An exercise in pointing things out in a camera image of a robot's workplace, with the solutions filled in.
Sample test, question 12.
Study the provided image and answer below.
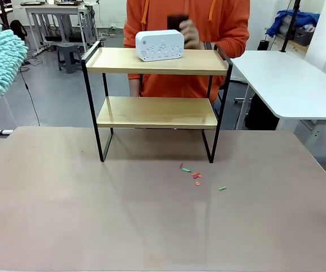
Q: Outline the grey white workbench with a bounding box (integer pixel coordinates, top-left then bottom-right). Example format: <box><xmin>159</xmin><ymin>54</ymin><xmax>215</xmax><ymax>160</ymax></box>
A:
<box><xmin>20</xmin><ymin>1</ymin><xmax>98</xmax><ymax>54</ymax></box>

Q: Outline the black backpack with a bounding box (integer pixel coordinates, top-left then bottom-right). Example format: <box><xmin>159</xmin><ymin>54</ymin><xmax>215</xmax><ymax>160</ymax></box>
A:
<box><xmin>9</xmin><ymin>19</ymin><xmax>28</xmax><ymax>41</ymax></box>

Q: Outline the large white table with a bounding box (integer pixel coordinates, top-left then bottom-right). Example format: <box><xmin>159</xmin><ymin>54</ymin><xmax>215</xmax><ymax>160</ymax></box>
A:
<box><xmin>230</xmin><ymin>50</ymin><xmax>326</xmax><ymax>131</ymax></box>

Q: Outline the black cylinder speaker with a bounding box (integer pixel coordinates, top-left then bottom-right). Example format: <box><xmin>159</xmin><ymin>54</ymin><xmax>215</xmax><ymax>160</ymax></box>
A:
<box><xmin>167</xmin><ymin>13</ymin><xmax>190</xmax><ymax>31</ymax></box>

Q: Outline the black stand pole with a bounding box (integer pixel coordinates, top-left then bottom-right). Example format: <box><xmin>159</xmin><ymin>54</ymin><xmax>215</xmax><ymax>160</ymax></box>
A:
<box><xmin>0</xmin><ymin>0</ymin><xmax>10</xmax><ymax>28</ymax></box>
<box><xmin>280</xmin><ymin>0</ymin><xmax>302</xmax><ymax>54</ymax></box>

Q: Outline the teal chenille duster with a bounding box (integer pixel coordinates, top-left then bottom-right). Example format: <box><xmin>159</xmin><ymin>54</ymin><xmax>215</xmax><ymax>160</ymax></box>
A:
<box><xmin>0</xmin><ymin>24</ymin><xmax>29</xmax><ymax>99</ymax></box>

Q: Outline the thin black cable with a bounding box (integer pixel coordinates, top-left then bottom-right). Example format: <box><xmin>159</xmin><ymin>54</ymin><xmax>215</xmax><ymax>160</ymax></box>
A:
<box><xmin>20</xmin><ymin>66</ymin><xmax>41</xmax><ymax>127</ymax></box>

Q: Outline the dark box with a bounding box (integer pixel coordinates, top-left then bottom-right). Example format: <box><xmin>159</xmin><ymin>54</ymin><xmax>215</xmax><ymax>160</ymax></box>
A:
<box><xmin>244</xmin><ymin>93</ymin><xmax>280</xmax><ymax>131</ymax></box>

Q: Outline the person's left hand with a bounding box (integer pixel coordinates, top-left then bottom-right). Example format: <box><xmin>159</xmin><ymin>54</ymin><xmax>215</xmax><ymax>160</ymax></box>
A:
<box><xmin>179</xmin><ymin>19</ymin><xmax>201</xmax><ymax>51</ymax></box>

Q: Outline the grey storage crate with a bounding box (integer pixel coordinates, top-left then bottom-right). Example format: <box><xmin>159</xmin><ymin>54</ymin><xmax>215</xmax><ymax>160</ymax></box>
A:
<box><xmin>293</xmin><ymin>24</ymin><xmax>316</xmax><ymax>46</ymax></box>

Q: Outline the blue cloth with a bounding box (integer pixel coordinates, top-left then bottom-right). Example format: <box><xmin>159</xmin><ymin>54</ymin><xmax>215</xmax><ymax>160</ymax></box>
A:
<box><xmin>265</xmin><ymin>10</ymin><xmax>320</xmax><ymax>38</ymax></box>

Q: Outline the person's right forearm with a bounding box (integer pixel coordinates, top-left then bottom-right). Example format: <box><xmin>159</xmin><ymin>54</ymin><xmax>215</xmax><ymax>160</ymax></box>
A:
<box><xmin>122</xmin><ymin>25</ymin><xmax>144</xmax><ymax>82</ymax></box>

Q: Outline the two-tier wooden metal shelf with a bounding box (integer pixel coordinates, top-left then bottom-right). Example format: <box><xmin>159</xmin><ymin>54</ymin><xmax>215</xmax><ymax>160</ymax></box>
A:
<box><xmin>80</xmin><ymin>41</ymin><xmax>234</xmax><ymax>164</ymax></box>

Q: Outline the grey plastic stool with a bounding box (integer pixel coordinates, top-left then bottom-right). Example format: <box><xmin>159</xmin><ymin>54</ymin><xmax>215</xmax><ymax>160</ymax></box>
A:
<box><xmin>55</xmin><ymin>42</ymin><xmax>82</xmax><ymax>74</ymax></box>

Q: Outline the person's right hand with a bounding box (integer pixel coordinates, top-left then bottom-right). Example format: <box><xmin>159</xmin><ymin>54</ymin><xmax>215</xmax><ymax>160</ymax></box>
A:
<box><xmin>128</xmin><ymin>78</ymin><xmax>139</xmax><ymax>97</ymax></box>

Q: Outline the orange hoodie torso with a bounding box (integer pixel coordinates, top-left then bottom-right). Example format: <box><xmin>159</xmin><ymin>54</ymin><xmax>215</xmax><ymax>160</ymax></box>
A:
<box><xmin>122</xmin><ymin>0</ymin><xmax>251</xmax><ymax>105</ymax></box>

